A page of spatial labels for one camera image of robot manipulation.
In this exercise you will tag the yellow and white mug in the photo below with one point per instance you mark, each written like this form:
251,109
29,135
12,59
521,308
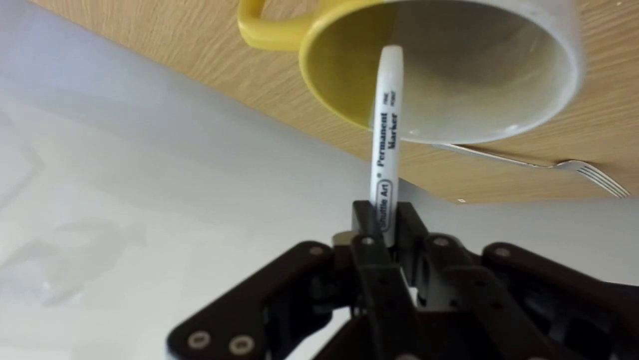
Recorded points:
465,67

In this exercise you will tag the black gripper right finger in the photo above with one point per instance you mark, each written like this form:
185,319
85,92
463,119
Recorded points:
505,306

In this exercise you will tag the black capped white marker pen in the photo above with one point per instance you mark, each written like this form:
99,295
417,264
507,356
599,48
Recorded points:
385,132

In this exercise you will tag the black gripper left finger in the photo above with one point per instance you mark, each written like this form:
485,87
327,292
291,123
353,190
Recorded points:
319,306

